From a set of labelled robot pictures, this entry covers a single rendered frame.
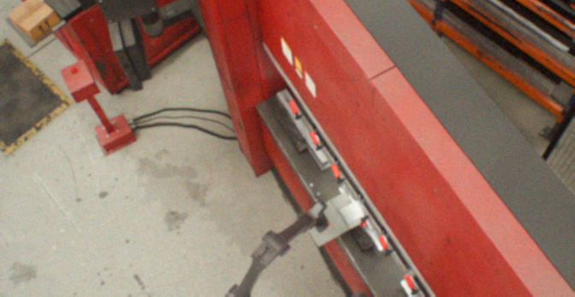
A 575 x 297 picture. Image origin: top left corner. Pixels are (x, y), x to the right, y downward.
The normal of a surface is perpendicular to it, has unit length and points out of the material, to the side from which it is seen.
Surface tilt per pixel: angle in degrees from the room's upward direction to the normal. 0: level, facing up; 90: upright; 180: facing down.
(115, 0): 90
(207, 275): 0
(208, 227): 0
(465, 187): 0
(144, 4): 90
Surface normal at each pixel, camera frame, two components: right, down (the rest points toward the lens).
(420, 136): -0.07, -0.48
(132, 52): 0.29, 0.83
